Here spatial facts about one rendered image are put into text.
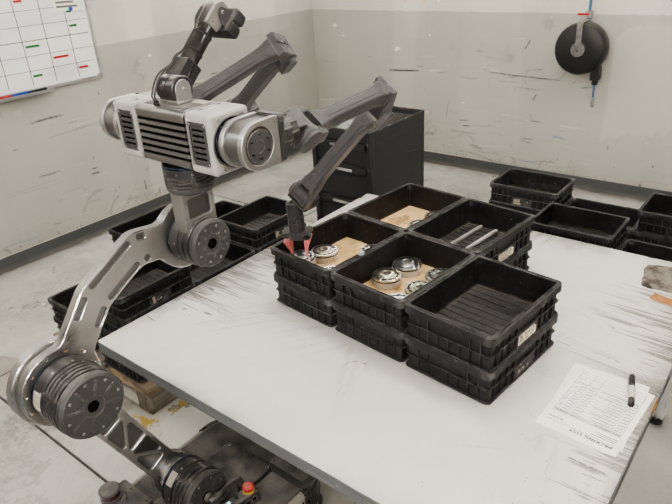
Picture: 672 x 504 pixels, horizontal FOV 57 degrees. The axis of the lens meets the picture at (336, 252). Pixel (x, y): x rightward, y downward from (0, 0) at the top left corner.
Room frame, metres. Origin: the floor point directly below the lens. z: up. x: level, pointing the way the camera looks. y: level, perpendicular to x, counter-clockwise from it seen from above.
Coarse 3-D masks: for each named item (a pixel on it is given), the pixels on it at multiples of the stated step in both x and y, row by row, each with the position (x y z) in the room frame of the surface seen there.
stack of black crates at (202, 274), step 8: (232, 248) 2.93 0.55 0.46; (240, 248) 2.89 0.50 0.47; (248, 248) 2.86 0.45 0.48; (232, 256) 2.93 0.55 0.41; (240, 256) 2.89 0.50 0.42; (248, 256) 2.79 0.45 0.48; (192, 264) 2.86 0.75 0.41; (224, 264) 2.90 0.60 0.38; (232, 264) 2.70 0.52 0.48; (192, 272) 2.83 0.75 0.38; (200, 272) 2.83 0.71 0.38; (208, 272) 2.82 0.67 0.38; (216, 272) 2.62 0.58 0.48; (192, 280) 2.55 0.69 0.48; (200, 280) 2.55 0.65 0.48
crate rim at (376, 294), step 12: (432, 240) 1.91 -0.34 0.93; (372, 252) 1.86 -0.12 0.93; (468, 252) 1.81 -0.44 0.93; (348, 264) 1.77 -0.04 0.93; (456, 264) 1.73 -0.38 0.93; (336, 276) 1.70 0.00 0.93; (360, 288) 1.63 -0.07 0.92; (372, 288) 1.61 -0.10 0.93; (420, 288) 1.59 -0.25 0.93; (384, 300) 1.56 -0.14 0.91; (396, 300) 1.53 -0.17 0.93
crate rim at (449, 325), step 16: (480, 256) 1.77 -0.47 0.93; (528, 272) 1.65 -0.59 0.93; (432, 288) 1.59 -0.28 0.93; (560, 288) 1.56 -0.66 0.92; (544, 304) 1.49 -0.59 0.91; (432, 320) 1.44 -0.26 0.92; (448, 320) 1.41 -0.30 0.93; (512, 320) 1.39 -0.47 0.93; (464, 336) 1.36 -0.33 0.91; (480, 336) 1.33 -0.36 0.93; (496, 336) 1.32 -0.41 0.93
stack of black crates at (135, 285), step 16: (144, 272) 2.64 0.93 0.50; (160, 272) 2.64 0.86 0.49; (176, 272) 2.44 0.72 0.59; (128, 288) 2.50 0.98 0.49; (144, 288) 2.31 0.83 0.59; (160, 288) 2.38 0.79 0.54; (176, 288) 2.45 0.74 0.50; (192, 288) 2.50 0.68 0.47; (112, 304) 2.26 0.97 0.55; (128, 304) 2.26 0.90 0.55; (144, 304) 2.31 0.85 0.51; (160, 304) 2.36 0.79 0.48; (112, 320) 2.27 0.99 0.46; (128, 320) 2.23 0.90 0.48; (128, 368) 2.26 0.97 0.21
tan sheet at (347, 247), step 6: (342, 240) 2.17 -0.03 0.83; (348, 240) 2.16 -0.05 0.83; (354, 240) 2.16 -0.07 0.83; (336, 246) 2.12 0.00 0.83; (342, 246) 2.11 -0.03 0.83; (348, 246) 2.11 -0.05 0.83; (354, 246) 2.11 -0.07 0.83; (360, 246) 2.10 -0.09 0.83; (342, 252) 2.06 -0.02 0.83; (348, 252) 2.06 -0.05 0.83; (354, 252) 2.06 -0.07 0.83; (342, 258) 2.01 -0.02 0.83; (348, 258) 2.01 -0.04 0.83; (318, 264) 1.98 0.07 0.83; (324, 264) 1.97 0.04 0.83; (330, 264) 1.97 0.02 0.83; (336, 264) 1.97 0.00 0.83
